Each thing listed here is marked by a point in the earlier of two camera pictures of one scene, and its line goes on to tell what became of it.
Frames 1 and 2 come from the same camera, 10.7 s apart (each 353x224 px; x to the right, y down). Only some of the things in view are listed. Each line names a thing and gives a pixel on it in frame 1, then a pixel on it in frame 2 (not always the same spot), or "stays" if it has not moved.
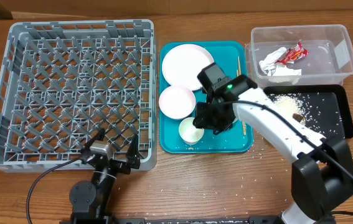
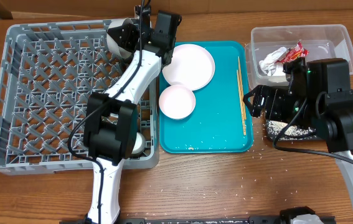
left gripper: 116,165 to 126,35
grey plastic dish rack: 60,82 stays
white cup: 188,132 to 139,145
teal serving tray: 231,57 stays
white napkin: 272,68 stays
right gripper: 201,122 to 276,99
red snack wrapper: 294,54 stays
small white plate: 177,102 stays
